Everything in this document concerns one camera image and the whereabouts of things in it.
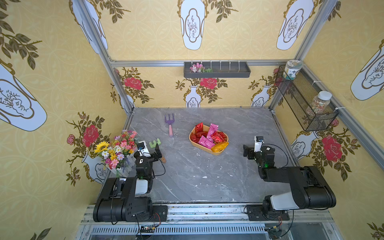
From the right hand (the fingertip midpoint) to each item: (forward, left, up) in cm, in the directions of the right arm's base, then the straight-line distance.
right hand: (255, 144), depth 94 cm
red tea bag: (+10, +35, +2) cm, 37 cm away
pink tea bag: (+8, +27, +3) cm, 28 cm away
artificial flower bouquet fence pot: (-16, +77, +12) cm, 79 cm away
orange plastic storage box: (+11, +30, 0) cm, 32 cm away
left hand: (-7, +68, +5) cm, 68 cm away
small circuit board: (-46, +59, -7) cm, 75 cm away
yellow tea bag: (-4, +23, +3) cm, 23 cm away
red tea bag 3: (+2, +38, +2) cm, 38 cm away
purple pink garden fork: (+20, +58, -5) cm, 61 cm away
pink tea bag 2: (-1, +31, +2) cm, 31 cm away
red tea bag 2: (+3, +23, +2) cm, 23 cm away
